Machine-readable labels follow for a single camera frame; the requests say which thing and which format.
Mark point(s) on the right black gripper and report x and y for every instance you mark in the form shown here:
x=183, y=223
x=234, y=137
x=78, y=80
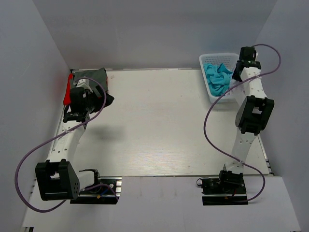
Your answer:
x=236, y=76

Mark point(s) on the folded red t-shirt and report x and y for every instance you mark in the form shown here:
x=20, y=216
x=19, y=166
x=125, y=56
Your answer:
x=66, y=100

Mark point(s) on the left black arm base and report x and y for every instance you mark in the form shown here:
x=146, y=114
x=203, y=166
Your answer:
x=106, y=192

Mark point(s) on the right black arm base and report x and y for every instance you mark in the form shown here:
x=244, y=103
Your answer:
x=227, y=189

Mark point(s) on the crumpled cyan t-shirt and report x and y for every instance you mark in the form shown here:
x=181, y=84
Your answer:
x=218, y=78

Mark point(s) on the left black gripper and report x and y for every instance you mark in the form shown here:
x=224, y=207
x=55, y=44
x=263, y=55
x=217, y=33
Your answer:
x=99, y=100

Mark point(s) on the folded grey t-shirt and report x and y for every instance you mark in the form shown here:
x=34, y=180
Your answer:
x=99, y=75

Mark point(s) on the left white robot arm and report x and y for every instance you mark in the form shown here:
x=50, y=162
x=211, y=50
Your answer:
x=56, y=177

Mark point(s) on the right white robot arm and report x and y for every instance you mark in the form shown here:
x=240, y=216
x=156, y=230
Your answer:
x=252, y=116

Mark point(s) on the white plastic basket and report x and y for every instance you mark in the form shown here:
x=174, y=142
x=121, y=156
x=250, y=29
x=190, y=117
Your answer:
x=228, y=59

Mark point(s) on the white t-shirt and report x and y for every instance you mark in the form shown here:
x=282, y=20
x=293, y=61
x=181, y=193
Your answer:
x=84, y=83

